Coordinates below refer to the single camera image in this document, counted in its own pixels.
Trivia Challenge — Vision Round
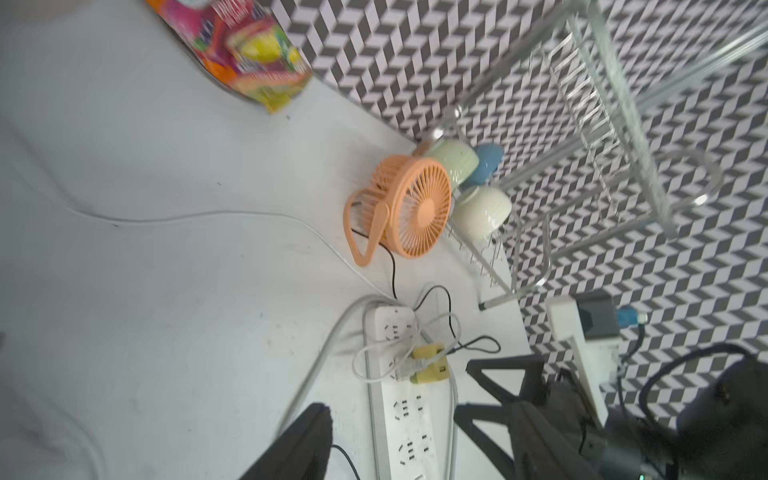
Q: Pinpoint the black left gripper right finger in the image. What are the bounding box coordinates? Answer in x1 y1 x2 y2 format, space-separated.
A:
506 402 600 480

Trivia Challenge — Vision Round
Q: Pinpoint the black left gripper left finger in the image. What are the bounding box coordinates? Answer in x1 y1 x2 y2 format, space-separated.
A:
240 403 332 480

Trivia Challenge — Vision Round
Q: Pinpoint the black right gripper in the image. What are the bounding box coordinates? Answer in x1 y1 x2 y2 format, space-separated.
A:
453 355 679 480

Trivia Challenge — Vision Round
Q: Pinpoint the yellow plug adapter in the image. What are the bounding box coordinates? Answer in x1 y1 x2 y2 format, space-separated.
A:
410 343 451 384

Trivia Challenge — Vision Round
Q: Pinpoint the white power strip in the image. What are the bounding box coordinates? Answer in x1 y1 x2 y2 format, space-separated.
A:
364 306 442 479

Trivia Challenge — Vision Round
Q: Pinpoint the white panda fan cable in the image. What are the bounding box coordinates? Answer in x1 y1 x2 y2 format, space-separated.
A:
0 119 463 384

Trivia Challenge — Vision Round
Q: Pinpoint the small orange desk fan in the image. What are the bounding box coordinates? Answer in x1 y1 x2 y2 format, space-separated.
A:
343 155 452 267

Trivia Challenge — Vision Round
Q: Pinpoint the cream ceramic bowl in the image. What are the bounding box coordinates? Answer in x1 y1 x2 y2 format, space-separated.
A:
451 185 512 243

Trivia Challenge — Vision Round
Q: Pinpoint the green ceramic bowl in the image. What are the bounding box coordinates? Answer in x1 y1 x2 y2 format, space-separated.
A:
424 138 479 190

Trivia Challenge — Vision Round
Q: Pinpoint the silver metal dish rack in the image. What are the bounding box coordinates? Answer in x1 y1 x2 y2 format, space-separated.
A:
419 1 767 311

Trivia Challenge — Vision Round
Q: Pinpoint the colourful snack bag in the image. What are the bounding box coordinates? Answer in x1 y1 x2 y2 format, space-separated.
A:
147 0 312 113

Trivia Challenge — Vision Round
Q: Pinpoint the black white fan cable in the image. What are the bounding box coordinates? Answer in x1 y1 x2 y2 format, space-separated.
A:
331 443 362 480

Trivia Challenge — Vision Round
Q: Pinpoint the black orange fan cable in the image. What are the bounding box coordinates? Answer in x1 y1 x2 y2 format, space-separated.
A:
350 227 502 356

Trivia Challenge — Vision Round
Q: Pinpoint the grey power strip cable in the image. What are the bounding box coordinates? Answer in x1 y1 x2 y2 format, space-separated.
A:
274 293 460 480

